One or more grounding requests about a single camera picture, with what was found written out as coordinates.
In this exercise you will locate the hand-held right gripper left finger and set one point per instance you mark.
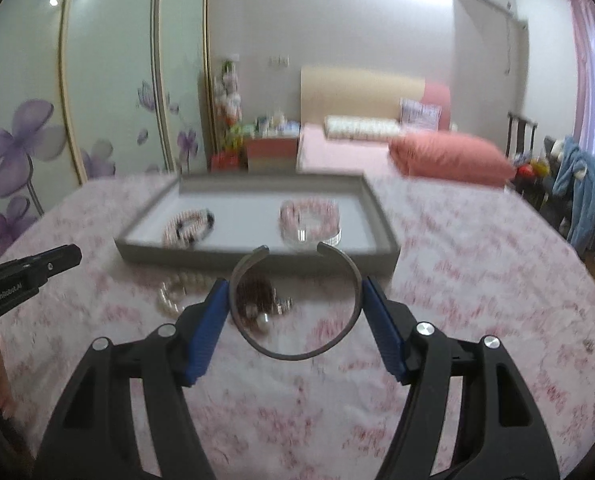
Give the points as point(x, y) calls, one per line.
point(210, 332)

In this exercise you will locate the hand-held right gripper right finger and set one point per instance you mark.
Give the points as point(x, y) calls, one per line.
point(383, 332)

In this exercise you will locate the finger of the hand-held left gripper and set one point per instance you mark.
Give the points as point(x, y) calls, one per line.
point(57, 259)

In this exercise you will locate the thin silver bangle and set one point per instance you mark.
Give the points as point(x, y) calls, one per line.
point(302, 236)

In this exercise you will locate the grey shallow tray box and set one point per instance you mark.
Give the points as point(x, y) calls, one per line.
point(247, 205)

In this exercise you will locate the pink floral tablecloth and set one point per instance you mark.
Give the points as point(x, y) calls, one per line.
point(297, 410)

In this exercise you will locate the red box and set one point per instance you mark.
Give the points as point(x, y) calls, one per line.
point(225, 161)

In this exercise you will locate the sliding wardrobe purple flower print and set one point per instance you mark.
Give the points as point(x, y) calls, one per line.
point(112, 85)

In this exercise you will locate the folded orange duvet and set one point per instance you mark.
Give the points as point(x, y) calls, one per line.
point(447, 160)

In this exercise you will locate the bed with pink sheet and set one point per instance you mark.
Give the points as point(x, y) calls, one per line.
point(337, 153)

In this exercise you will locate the pink nightstand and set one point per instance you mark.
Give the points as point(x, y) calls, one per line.
point(272, 152)

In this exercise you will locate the cream patterned pillow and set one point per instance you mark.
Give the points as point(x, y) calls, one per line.
point(362, 128)

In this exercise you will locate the tissue box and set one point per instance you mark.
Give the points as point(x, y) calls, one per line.
point(287, 127)

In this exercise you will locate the red and yellow toys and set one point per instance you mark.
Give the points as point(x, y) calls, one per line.
point(530, 169)

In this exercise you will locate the lilac patterned pillow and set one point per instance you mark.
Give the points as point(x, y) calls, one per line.
point(420, 114)

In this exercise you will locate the clear tube of plush toys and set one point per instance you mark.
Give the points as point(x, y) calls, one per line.
point(230, 105)

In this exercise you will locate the beige and pink headboard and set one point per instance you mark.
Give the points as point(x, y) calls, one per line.
point(357, 92)

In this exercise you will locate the blue fleece garment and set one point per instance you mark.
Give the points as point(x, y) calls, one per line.
point(582, 195)

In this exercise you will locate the dark wooden chair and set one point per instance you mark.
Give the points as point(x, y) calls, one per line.
point(520, 132)

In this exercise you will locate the wall socket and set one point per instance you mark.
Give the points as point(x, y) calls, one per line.
point(278, 61)

